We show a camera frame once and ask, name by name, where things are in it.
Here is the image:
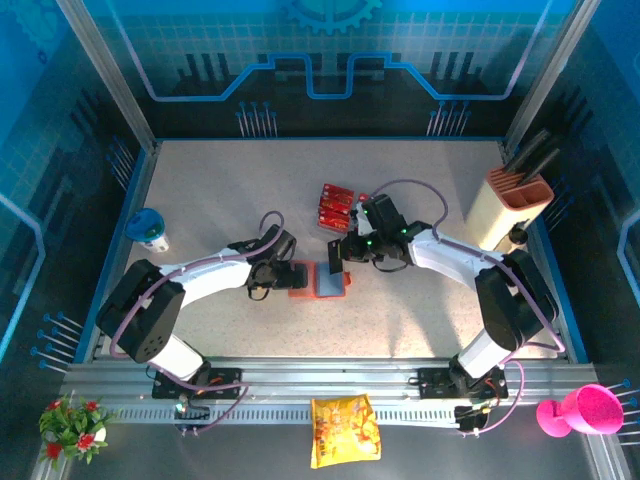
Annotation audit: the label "white cup blue lid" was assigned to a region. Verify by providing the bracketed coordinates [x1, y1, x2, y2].
[124, 207, 171, 254]

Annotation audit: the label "beige knife block orange top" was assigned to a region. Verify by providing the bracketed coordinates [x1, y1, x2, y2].
[464, 166, 556, 252]

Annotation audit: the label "black knife handle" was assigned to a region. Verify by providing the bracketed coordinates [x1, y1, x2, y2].
[518, 147, 564, 182]
[504, 128, 552, 172]

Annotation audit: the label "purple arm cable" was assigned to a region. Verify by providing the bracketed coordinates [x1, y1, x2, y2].
[369, 179, 566, 439]
[108, 209, 250, 435]

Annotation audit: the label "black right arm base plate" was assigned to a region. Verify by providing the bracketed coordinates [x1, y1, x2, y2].
[417, 367, 509, 401]

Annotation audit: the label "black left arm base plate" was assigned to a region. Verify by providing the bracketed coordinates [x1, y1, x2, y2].
[151, 367, 245, 401]

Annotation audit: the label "black credit card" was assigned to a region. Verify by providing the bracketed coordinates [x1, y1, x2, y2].
[326, 238, 348, 276]

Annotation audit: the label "artificial plant red flowers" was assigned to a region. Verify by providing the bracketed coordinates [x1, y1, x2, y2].
[38, 392, 119, 472]

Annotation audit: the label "orange card holder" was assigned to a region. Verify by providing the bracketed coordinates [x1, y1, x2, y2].
[288, 260, 350, 301]

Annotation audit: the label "aluminium frame post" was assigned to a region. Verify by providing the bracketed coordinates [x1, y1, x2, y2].
[503, 0, 601, 149]
[55, 0, 160, 154]

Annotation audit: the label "yellow snack bag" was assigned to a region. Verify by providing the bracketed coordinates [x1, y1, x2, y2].
[309, 392, 383, 471]

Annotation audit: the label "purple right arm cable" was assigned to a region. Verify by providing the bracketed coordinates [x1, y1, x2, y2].
[369, 179, 566, 439]

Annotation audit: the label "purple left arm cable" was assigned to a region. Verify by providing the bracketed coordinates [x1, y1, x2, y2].
[108, 209, 250, 435]

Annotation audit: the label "slotted grey cable duct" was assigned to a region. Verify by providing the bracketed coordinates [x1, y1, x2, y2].
[107, 405, 464, 426]

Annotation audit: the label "small black-capped bottle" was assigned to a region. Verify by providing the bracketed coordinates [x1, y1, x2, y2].
[502, 221, 530, 247]

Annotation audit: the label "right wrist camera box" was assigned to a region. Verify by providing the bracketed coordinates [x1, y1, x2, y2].
[352, 199, 374, 236]

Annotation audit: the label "aluminium mounting rail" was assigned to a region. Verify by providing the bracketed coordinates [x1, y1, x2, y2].
[59, 355, 601, 426]

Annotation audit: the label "pink plastic goblet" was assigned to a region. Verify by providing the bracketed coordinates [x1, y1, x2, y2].
[535, 382, 626, 440]

